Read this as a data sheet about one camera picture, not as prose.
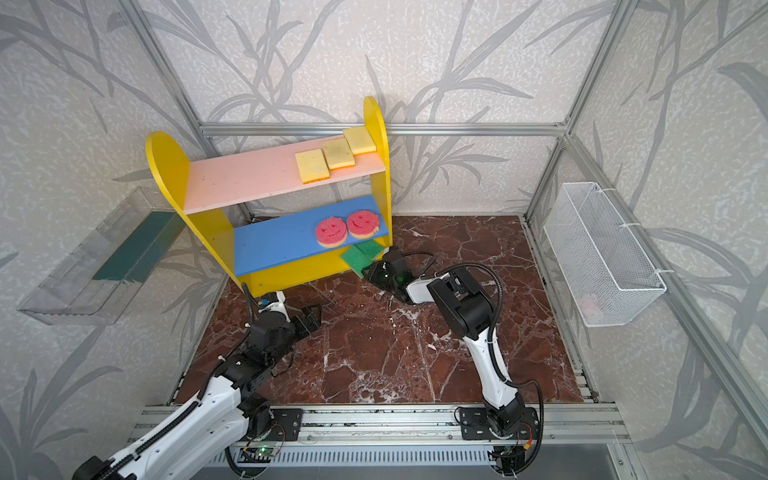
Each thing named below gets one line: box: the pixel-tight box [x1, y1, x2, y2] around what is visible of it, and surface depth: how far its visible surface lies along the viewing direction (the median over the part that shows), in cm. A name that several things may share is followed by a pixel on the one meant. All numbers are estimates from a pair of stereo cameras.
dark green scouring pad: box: [92, 212, 186, 283], surface depth 67 cm
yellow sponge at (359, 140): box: [344, 126, 377, 156], surface depth 82 cm
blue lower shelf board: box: [234, 195, 389, 278], surface depth 97 cm
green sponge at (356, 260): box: [340, 245, 373, 279], surface depth 107 cm
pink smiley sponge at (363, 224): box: [347, 210, 379, 239], surface depth 97 cm
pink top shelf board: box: [184, 134, 386, 214], surface depth 75 cm
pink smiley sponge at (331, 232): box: [315, 216, 347, 248], surface depth 95 cm
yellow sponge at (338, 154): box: [322, 138, 356, 171], surface depth 79 cm
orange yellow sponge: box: [295, 148, 330, 185], surface depth 76 cm
